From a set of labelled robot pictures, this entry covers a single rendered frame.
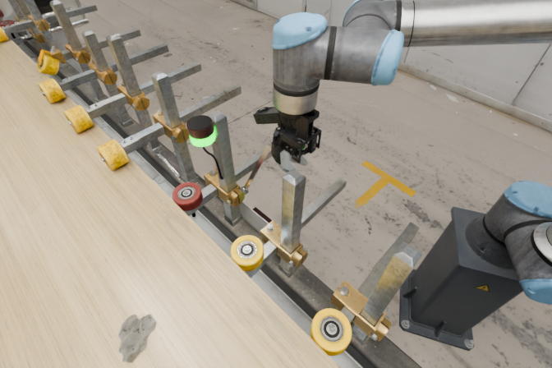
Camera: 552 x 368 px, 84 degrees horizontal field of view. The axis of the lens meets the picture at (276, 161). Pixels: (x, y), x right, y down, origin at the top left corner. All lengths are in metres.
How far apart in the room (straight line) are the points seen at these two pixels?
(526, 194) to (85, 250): 1.21
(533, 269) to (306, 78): 0.78
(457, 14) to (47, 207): 1.06
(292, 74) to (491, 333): 1.62
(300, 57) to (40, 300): 0.73
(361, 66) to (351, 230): 1.46
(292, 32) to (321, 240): 1.46
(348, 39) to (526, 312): 1.75
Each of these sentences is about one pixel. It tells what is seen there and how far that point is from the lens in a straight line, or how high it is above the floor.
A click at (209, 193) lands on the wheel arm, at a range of 0.94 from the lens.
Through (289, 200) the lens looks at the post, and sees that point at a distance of 0.66.
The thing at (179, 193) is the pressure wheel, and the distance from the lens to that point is 0.90.
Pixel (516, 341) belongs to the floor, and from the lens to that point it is 1.96.
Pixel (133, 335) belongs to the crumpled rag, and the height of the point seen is 0.91.
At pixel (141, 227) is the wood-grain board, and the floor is 0.90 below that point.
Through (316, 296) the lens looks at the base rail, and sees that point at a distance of 0.94.
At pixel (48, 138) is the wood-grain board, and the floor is 0.90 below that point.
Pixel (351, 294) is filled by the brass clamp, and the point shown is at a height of 0.83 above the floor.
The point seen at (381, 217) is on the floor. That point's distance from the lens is 2.02.
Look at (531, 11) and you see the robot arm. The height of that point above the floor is 1.38.
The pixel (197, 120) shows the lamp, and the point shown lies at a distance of 0.74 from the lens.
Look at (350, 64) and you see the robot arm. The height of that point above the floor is 1.33.
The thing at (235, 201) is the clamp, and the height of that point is 0.85.
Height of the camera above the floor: 1.58
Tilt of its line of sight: 45 degrees down
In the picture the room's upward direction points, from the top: straight up
